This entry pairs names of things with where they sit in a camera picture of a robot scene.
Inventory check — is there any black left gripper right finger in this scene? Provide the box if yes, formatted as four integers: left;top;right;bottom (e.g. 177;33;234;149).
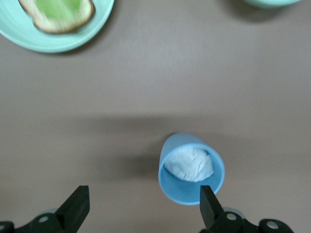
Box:
199;185;295;233

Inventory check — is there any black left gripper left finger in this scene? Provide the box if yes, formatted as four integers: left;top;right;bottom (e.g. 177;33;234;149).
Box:
0;185;91;233

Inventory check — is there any paper-filled blue plastic cup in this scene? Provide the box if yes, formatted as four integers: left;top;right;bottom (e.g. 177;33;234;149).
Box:
158;132;226;207

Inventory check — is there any crumpled white paper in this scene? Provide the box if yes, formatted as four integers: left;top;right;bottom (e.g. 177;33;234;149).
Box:
164;147;215;183

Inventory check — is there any mint green plate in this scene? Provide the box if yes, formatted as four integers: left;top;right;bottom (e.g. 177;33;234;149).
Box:
0;0;115;54

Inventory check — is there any toast slice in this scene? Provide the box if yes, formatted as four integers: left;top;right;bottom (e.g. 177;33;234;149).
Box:
17;0;96;34

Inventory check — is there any green lettuce leaf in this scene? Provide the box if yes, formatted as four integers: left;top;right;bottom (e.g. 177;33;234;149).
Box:
35;0;81;19

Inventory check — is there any mint green bowl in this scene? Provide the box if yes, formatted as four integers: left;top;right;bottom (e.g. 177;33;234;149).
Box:
242;0;302;8

